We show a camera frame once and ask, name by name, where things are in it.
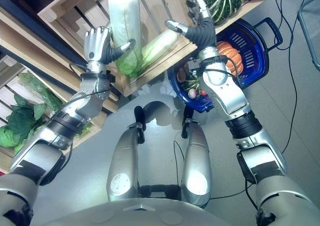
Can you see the robot right silver arm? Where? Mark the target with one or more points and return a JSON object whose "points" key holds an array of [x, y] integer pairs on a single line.
{"points": [[232, 98]]}

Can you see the slim green napa cabbage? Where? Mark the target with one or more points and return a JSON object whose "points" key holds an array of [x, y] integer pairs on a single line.
{"points": [[156, 48]]}

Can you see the brown mushroom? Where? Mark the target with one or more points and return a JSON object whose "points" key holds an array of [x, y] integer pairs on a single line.
{"points": [[181, 76]]}

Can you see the grey metal chair frame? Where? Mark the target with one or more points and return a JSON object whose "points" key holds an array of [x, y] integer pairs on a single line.
{"points": [[307, 30]]}

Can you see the wooden crate with greens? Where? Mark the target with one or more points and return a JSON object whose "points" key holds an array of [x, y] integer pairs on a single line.
{"points": [[62, 85]]}

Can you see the light wooden crate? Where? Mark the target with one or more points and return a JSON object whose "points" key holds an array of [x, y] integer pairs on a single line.
{"points": [[160, 73]]}

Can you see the large pale napa cabbage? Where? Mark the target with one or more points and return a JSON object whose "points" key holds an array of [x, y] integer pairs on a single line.
{"points": [[123, 18]]}

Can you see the small red fruit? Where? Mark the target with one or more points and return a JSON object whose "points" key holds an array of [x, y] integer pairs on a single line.
{"points": [[203, 93]]}

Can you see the robot right five-finger hand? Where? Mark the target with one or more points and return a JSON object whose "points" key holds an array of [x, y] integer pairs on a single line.
{"points": [[203, 34]]}

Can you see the round light green cabbage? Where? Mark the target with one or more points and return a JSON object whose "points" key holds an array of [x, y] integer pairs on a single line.
{"points": [[11, 137]]}

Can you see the blue plastic shopping basket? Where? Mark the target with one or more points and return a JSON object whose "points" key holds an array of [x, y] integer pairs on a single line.
{"points": [[255, 50]]}

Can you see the pale wrapped leafy greens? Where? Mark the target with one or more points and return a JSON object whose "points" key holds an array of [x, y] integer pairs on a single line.
{"points": [[41, 90]]}

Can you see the green striped pumpkin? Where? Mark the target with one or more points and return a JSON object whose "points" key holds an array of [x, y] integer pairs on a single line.
{"points": [[222, 3]]}

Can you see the robot silver torso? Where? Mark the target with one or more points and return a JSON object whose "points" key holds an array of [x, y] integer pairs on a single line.
{"points": [[140, 214]]}

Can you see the purple onion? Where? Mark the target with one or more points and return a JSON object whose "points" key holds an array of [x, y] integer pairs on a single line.
{"points": [[192, 93]]}

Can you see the dark green leafy lettuce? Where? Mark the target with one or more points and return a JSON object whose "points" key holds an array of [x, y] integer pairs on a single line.
{"points": [[22, 115]]}

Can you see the small striped green squash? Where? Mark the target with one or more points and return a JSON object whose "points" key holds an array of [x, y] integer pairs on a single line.
{"points": [[192, 82]]}

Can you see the orange ribbed pumpkin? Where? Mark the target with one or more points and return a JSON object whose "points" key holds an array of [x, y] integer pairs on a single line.
{"points": [[231, 53]]}

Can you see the robot silver leg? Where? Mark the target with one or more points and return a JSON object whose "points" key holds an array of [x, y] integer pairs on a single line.
{"points": [[123, 161], [197, 161]]}

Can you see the robot left silver arm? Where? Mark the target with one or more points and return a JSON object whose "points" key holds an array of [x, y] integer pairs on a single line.
{"points": [[45, 140]]}

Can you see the robot left five-finger hand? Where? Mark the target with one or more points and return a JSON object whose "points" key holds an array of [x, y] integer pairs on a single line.
{"points": [[96, 45]]}

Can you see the robot right silver leg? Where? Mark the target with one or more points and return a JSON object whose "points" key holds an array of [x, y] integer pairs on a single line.
{"points": [[197, 161]]}

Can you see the dark shelf frame beam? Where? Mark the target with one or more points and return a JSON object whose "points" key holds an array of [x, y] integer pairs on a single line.
{"points": [[37, 30]]}

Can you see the robot left silver leg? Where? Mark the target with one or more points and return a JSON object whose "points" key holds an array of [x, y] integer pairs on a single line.
{"points": [[123, 161]]}

